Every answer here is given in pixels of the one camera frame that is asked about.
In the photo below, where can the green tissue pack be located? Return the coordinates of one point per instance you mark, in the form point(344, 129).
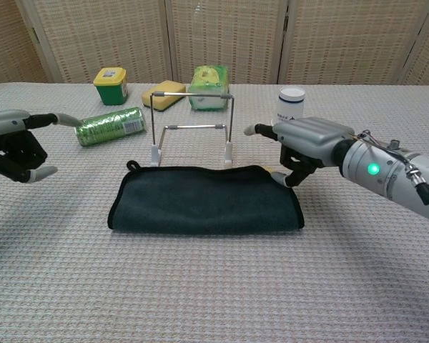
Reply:
point(209, 80)

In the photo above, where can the white paper cup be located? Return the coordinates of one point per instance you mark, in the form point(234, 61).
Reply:
point(291, 103)

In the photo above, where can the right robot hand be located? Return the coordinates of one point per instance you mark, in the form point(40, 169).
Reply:
point(311, 137)

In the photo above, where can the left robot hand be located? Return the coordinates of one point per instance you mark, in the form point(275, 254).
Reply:
point(7, 143)

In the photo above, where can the green drink can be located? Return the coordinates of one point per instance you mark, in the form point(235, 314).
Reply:
point(107, 125)

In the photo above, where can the yellow sponge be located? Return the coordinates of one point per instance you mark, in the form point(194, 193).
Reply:
point(162, 93)

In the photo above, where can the green container with yellow lid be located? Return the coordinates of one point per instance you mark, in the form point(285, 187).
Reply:
point(111, 89)

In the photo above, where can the woven folding screen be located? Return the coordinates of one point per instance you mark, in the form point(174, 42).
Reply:
point(103, 39)

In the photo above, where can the grey woven tablecloth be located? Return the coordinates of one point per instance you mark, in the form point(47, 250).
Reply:
point(214, 286)

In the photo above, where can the yellow towel with black trim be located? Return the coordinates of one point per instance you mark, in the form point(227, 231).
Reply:
point(200, 203)

